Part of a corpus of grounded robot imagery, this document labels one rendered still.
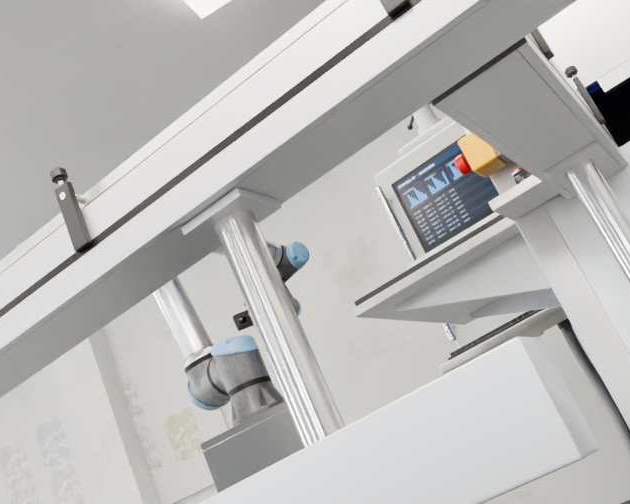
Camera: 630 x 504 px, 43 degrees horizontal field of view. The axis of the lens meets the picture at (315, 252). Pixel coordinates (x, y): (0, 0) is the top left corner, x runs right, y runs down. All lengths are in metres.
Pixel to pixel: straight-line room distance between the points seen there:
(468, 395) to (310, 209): 4.27
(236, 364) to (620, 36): 1.14
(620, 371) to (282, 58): 0.92
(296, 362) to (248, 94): 0.30
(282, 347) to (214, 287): 4.29
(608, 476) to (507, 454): 3.79
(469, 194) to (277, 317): 1.89
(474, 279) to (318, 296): 3.20
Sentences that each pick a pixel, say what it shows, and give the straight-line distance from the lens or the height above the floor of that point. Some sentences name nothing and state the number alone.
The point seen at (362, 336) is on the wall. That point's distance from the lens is 4.76.
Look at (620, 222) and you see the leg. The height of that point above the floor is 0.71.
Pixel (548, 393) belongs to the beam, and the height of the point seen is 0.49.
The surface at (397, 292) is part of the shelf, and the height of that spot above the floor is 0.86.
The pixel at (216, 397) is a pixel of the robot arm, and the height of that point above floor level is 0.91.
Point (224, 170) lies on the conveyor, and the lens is 0.90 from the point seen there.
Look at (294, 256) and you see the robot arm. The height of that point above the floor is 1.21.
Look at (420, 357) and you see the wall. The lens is 4.66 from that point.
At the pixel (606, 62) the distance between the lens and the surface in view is 1.64.
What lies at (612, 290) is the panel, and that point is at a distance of 1.56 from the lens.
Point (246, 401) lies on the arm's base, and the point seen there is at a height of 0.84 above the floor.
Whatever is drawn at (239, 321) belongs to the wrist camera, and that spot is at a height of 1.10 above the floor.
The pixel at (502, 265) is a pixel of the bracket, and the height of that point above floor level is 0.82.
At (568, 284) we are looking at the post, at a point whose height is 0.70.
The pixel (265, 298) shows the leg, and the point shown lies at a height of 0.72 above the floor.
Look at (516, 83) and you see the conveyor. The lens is 1.01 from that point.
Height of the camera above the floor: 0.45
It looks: 19 degrees up
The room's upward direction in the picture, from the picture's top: 24 degrees counter-clockwise
